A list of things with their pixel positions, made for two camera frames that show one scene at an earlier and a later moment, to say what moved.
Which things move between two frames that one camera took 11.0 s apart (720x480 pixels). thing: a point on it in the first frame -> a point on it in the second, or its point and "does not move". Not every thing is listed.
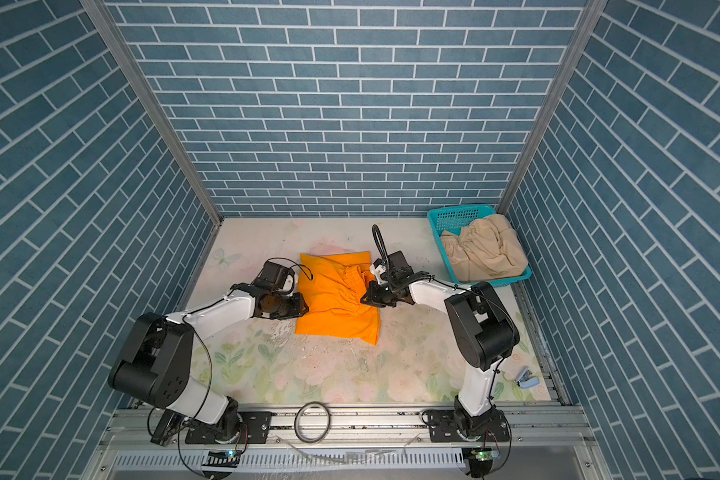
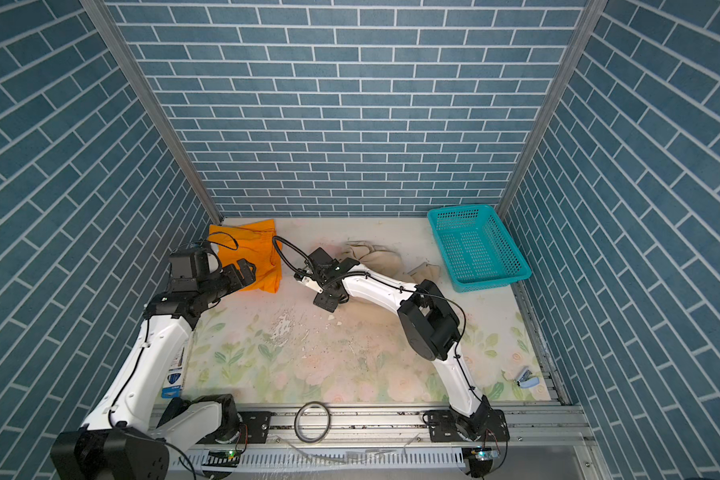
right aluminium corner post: [591, 15] does not move
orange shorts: [333, 284] -> [252, 242]
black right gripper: [372, 296] -> [323, 303]
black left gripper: [298, 308] -> [235, 281]
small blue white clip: [527, 380] does not move
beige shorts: [489, 246] -> [388, 263]
